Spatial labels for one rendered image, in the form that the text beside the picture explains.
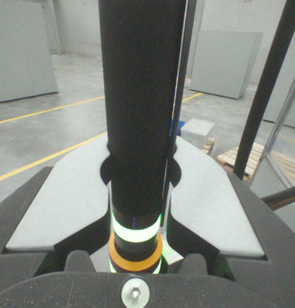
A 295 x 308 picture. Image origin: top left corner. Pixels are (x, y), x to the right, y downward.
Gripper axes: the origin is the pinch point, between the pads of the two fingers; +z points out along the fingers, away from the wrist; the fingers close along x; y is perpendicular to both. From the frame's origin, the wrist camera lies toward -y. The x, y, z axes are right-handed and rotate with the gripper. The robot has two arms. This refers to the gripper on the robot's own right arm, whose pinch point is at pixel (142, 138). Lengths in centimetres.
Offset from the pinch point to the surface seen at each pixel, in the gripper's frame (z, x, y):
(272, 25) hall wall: 1061, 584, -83
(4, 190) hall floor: 165, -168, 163
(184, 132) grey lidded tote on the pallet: 263, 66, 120
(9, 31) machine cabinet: 536, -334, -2
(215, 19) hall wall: 1231, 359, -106
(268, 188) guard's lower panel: 88, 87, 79
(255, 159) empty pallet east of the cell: 236, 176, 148
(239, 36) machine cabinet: 655, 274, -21
